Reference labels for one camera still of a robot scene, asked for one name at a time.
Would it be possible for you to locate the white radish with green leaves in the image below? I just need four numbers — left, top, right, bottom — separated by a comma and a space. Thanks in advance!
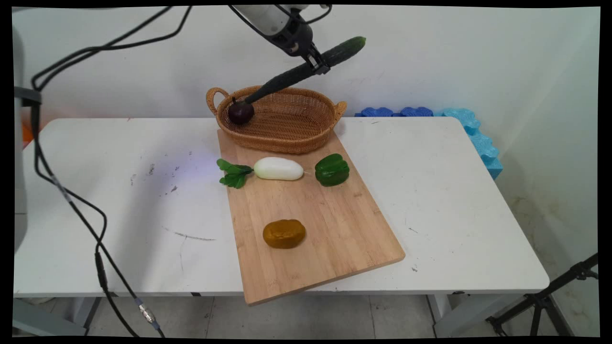
217, 157, 306, 189

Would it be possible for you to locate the woven wicker basket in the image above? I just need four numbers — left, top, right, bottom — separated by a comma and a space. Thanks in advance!
206, 86, 348, 155

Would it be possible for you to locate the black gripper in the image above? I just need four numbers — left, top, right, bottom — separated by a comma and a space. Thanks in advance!
273, 12, 331, 75

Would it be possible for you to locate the white table leg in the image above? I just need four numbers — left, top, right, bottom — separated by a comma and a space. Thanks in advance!
427, 292, 474, 338

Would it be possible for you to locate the light blue foam mat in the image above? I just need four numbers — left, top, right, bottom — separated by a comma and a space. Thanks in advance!
434, 108, 504, 181

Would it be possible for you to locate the green bell pepper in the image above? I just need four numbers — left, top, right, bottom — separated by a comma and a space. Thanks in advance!
315, 153, 350, 187

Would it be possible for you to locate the bamboo cutting board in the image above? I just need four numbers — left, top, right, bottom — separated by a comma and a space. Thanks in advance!
217, 128, 406, 306

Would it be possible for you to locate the grey table leg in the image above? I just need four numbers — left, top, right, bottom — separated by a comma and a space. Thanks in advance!
13, 296, 102, 337

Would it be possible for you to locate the brown potato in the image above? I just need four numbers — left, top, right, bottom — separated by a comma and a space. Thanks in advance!
262, 219, 306, 249

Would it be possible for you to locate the dark purple round fruit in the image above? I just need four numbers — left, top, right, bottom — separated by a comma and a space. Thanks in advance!
228, 97, 255, 126

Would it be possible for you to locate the long dark green cucumber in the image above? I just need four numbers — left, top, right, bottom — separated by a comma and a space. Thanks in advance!
243, 36, 367, 106

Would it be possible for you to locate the black tripod stand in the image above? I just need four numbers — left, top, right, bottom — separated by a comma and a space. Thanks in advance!
485, 252, 600, 338

